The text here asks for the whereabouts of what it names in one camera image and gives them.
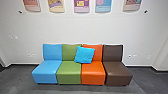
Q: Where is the orange sofa seat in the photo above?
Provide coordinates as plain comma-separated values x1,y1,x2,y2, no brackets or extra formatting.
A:
80,43,107,86

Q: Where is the pink tan wall poster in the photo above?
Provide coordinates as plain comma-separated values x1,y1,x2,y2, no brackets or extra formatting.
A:
122,0,143,12

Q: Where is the white wall outlet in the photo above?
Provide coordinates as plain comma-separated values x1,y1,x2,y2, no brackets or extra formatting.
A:
27,53,37,59
128,54,138,59

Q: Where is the purple wall poster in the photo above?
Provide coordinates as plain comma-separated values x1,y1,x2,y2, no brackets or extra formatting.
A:
73,0,91,14

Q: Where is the white wall light switch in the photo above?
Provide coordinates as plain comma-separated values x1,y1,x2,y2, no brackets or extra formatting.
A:
9,35,19,41

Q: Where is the green sofa seat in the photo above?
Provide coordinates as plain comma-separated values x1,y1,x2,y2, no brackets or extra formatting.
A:
55,43,83,85

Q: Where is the small dark wall fixture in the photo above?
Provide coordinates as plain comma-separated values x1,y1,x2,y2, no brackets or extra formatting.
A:
18,9,24,15
143,9,149,15

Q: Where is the blue square cushion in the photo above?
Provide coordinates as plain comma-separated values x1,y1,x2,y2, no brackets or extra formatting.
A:
73,46,96,65

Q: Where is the blue sofa seat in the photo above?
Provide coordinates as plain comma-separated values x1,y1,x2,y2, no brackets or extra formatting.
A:
31,43,64,85

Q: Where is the yellow wall poster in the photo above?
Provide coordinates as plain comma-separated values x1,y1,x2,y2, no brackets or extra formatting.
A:
47,0,66,14

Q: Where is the brown sofa seat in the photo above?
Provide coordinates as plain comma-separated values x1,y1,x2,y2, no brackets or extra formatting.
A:
102,44,134,87

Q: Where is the orange red wall poster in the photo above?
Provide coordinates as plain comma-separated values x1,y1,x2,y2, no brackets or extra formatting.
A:
22,0,42,13

